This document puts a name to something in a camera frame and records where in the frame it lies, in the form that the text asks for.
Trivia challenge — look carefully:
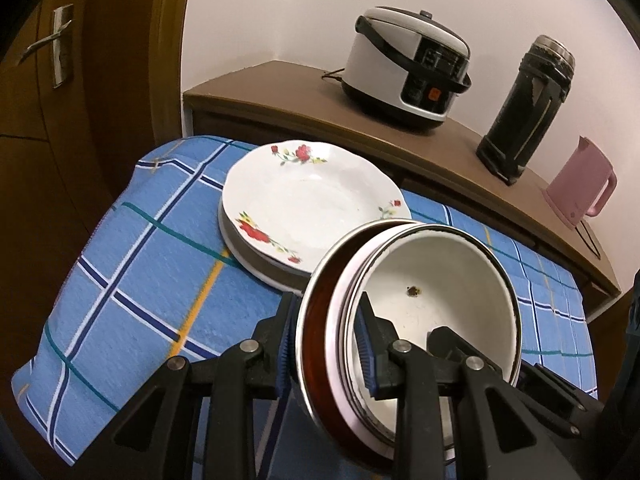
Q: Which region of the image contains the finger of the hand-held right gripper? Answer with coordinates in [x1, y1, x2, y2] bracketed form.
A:
[427, 326, 503, 373]
[517, 362, 601, 443]

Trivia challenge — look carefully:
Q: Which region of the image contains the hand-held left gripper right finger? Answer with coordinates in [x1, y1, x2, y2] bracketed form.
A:
[354, 291, 581, 480]

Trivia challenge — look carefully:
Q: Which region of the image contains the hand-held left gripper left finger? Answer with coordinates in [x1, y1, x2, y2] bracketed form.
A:
[75, 292, 301, 480]

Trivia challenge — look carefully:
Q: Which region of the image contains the pink plastic bowl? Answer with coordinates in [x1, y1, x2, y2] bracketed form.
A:
[324, 222, 521, 453]

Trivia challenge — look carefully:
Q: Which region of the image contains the stainless steel bowl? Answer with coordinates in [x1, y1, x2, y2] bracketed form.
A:
[295, 220, 523, 461]

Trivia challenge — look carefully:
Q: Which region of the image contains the white enamel bowl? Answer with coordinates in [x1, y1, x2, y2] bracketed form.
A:
[342, 225, 523, 441]

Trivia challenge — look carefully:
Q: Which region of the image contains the plain white round plate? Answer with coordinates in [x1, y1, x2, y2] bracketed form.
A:
[218, 200, 311, 293]

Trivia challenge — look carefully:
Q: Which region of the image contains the red flower white plate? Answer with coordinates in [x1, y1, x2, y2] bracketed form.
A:
[221, 140, 412, 278]

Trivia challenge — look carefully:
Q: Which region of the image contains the blue plaid tablecloth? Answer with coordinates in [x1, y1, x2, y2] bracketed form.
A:
[11, 134, 601, 480]

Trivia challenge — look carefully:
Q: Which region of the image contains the pink electric kettle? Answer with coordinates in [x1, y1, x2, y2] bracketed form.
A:
[545, 135, 618, 231]

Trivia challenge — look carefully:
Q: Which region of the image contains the black thermos flask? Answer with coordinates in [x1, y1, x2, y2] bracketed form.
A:
[476, 35, 577, 186]

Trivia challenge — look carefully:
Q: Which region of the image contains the brown wooden door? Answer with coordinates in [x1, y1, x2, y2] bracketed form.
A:
[0, 0, 166, 480]

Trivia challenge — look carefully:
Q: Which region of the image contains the brown wooden cabinet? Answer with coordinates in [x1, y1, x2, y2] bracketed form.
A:
[183, 60, 622, 321]

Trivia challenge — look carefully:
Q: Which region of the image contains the white electric rice cooker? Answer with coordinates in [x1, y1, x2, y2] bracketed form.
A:
[322, 6, 473, 133]

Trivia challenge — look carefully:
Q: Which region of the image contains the black kettle cable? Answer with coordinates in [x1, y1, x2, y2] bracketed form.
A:
[575, 220, 604, 261]

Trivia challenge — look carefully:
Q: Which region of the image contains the wooden door frame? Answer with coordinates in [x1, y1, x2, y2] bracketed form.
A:
[147, 0, 197, 142]

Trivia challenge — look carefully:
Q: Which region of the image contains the metal door handle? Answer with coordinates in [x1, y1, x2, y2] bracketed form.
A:
[20, 4, 75, 90]

